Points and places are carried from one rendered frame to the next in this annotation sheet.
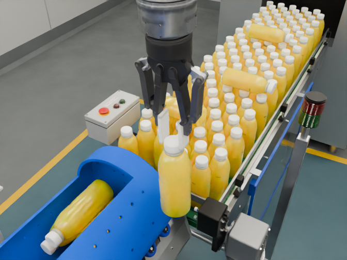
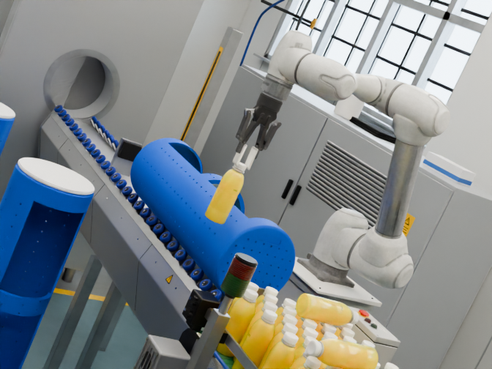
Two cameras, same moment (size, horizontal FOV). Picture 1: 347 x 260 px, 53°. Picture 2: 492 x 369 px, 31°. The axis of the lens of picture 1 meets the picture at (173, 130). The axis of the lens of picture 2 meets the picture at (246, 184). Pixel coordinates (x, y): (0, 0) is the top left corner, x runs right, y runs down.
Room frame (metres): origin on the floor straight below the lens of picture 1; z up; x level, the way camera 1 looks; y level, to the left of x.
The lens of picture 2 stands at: (1.80, -2.42, 1.85)
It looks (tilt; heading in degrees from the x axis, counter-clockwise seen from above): 11 degrees down; 117
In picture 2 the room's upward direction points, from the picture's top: 24 degrees clockwise
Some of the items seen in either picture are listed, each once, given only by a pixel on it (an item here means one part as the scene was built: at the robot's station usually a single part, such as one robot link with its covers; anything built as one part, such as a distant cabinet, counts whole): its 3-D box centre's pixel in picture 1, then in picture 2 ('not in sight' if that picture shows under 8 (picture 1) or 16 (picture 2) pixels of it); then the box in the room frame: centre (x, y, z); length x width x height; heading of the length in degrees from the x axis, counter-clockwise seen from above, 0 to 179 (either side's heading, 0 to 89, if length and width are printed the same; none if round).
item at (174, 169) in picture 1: (174, 179); (226, 194); (0.52, 0.00, 1.27); 0.07 x 0.07 x 0.19
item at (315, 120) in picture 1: (310, 116); (235, 283); (0.88, -0.43, 1.18); 0.06 x 0.06 x 0.05
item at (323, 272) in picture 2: not in sight; (325, 265); (0.63, 0.79, 1.04); 0.22 x 0.18 x 0.06; 152
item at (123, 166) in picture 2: not in sight; (126, 157); (-0.41, 0.76, 1.00); 0.10 x 0.04 x 0.15; 59
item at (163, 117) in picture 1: (163, 126); (250, 157); (0.54, 0.02, 1.41); 0.03 x 0.01 x 0.07; 150
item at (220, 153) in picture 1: (221, 153); (251, 293); (0.81, -0.15, 1.09); 0.04 x 0.04 x 0.02
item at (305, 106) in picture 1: (313, 104); (242, 268); (0.88, -0.43, 1.23); 0.06 x 0.06 x 0.04
